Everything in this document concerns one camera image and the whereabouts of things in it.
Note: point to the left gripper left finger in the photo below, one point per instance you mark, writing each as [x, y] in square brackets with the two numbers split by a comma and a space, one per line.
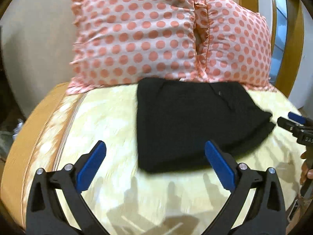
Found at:
[45, 214]

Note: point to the right polka dot pillow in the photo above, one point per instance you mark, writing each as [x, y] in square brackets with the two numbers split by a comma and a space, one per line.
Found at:
[234, 44]

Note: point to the wooden framed window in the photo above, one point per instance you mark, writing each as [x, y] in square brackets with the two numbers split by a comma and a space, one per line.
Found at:
[287, 27]

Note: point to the cream patterned bed cover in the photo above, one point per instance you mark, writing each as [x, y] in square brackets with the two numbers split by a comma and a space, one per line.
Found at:
[124, 199]

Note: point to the black pants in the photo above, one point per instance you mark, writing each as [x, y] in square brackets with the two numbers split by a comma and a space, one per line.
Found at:
[175, 120]

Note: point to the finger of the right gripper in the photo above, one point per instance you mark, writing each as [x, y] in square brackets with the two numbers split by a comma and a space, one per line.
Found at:
[286, 124]
[297, 118]

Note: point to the clutter on side table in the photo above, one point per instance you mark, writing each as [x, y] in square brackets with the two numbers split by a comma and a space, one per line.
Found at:
[9, 132]

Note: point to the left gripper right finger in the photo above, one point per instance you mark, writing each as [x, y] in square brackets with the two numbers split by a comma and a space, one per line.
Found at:
[266, 214]

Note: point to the left polka dot pillow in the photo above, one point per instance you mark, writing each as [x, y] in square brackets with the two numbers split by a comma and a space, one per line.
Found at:
[123, 41]

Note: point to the person's right hand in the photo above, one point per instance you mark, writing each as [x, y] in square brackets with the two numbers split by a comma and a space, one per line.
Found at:
[306, 172]

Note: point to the polka dot pillow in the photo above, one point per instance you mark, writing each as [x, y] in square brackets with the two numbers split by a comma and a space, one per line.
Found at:
[234, 44]
[123, 41]

